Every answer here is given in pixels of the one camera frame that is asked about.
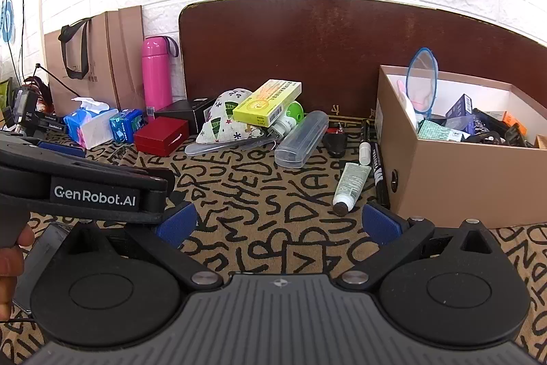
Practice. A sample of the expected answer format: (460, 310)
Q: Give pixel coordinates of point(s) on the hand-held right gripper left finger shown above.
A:
(177, 221)

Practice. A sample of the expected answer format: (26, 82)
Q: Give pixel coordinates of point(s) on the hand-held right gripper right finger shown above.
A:
(380, 220)

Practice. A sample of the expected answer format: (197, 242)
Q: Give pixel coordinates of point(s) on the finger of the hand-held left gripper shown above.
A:
(62, 148)

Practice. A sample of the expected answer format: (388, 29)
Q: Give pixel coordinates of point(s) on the cardboard box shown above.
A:
(448, 185)

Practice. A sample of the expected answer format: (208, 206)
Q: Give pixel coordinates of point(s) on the black key fob red tag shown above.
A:
(335, 145)

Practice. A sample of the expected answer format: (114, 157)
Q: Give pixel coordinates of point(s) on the yellow medicine box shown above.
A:
(265, 104)

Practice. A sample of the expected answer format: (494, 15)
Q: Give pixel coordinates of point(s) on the letter-print covered desktop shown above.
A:
(273, 211)

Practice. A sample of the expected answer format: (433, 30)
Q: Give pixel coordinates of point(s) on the person's left hand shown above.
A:
(10, 266)

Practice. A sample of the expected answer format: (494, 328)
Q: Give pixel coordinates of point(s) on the blue tissue pack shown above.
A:
(85, 130)

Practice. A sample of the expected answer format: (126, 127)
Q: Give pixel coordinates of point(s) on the black marker pen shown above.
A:
(378, 177)

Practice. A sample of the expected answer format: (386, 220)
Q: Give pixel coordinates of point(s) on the white green tube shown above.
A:
(351, 183)

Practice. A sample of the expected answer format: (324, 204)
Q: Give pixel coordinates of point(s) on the black device with display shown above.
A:
(25, 108)

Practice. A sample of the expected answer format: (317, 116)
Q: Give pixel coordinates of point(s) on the blue green packet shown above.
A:
(126, 125)

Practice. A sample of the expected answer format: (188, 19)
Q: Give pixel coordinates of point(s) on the black white pen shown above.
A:
(364, 151)

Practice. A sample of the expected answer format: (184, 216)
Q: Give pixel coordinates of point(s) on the dark smartphone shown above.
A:
(40, 258)

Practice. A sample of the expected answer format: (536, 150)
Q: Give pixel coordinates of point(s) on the clear plastic tube case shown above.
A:
(213, 148)

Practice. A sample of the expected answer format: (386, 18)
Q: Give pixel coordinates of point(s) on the red box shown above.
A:
(160, 136)

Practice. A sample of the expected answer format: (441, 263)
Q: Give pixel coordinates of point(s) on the brown paper bag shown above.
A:
(115, 61)

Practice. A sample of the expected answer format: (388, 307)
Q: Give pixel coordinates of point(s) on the teal small box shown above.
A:
(440, 130)

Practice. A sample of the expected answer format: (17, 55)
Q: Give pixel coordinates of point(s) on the black box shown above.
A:
(188, 110)

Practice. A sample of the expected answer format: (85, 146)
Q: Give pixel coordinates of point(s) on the clear pen case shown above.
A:
(299, 140)

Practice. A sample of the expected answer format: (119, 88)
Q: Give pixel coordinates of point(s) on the pink thermos bottle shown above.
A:
(156, 78)

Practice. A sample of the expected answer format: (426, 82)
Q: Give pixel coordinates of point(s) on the pink white soft item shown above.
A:
(403, 97)

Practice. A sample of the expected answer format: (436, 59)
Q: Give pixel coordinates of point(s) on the green white bottle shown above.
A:
(292, 112)

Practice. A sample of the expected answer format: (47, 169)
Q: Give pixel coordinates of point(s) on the dark blue small box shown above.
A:
(460, 106)

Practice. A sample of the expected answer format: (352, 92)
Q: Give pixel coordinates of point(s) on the black plastic item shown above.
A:
(515, 136)

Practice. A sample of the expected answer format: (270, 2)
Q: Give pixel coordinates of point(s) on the orange small item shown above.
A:
(513, 118)

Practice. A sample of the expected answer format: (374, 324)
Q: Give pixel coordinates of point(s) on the dark brown wooden board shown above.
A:
(320, 44)

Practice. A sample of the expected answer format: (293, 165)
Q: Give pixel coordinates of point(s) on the blue wall sticker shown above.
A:
(6, 16)

